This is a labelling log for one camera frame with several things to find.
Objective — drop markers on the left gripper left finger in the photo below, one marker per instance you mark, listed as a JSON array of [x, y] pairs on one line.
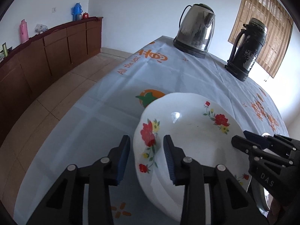
[[116, 161]]

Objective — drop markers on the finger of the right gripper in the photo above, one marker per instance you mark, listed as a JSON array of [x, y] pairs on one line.
[[256, 138], [246, 146]]

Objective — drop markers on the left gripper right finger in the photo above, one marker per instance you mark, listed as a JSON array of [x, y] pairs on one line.
[[177, 163]]

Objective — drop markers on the red flower white plate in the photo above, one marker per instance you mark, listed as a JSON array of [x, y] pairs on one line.
[[203, 128]]

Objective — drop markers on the person's right hand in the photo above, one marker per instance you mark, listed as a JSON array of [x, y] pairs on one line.
[[277, 212]]

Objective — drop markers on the white tablecloth orange prints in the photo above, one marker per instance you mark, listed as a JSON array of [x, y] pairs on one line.
[[113, 106]]

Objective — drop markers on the black worn thermos flask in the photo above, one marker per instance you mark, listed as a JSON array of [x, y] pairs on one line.
[[246, 48]]

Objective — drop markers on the dark wooden sideboard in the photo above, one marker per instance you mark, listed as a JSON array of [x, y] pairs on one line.
[[33, 66]]

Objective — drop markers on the stainless steel electric kettle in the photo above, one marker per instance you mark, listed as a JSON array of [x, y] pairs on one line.
[[195, 30]]

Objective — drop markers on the small red pot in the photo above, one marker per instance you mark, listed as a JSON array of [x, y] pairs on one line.
[[85, 15]]

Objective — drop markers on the crumpled plastic bag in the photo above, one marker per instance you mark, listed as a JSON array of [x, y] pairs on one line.
[[40, 28]]

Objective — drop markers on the blue thermos jug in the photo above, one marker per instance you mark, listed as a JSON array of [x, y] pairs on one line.
[[76, 12]]

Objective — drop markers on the pink thermos bottle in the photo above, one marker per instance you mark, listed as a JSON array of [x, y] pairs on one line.
[[24, 35]]

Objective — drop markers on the green gold can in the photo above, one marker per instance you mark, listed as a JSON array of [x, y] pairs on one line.
[[5, 50]]

